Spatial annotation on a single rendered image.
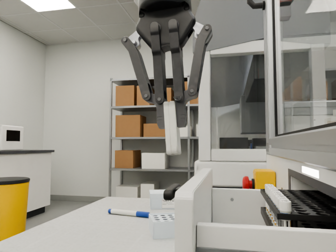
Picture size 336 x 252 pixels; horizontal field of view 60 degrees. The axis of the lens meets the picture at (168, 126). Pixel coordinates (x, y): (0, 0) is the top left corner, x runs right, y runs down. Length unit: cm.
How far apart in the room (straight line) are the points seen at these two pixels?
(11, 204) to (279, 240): 284
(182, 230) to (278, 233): 9
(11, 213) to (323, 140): 288
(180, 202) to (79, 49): 537
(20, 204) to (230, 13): 248
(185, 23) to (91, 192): 494
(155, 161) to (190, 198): 405
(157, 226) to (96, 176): 452
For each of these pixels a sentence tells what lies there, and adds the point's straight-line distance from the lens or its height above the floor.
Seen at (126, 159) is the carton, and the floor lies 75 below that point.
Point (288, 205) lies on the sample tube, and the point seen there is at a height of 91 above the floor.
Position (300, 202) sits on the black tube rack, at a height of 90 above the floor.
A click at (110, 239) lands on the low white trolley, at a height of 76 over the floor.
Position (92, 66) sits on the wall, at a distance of 538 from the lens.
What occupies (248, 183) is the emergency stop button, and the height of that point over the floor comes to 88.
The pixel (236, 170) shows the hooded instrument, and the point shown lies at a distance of 122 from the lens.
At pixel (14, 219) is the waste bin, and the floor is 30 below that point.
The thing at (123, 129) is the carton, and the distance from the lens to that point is 451.
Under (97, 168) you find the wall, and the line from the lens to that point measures 517.
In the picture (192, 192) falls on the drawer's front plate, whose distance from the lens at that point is 28.
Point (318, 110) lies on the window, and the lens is 44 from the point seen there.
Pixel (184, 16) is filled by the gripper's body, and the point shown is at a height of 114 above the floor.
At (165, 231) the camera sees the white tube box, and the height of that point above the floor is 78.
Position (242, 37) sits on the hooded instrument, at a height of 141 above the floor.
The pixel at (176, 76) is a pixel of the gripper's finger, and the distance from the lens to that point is 39.
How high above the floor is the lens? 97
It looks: 4 degrees up
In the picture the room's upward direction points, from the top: straight up
